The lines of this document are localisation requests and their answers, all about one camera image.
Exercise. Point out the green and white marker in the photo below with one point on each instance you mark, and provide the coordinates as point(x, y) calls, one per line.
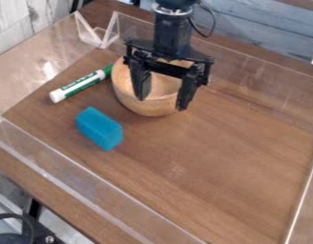
point(63, 92)

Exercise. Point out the clear acrylic corner bracket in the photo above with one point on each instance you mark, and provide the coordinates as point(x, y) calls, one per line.
point(95, 36)

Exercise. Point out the brown wooden bowl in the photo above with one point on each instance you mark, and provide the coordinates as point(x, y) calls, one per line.
point(159, 103)

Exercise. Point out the clear acrylic front barrier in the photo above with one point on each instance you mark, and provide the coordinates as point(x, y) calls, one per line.
point(96, 206)

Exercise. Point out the blue rectangular block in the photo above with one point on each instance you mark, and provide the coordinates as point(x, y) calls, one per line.
point(99, 128)

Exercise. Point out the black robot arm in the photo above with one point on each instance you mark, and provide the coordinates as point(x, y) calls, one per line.
point(174, 4)

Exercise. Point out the black metal base plate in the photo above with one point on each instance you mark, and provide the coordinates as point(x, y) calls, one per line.
point(37, 234)

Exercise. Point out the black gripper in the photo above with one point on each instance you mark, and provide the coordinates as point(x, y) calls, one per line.
point(169, 55)

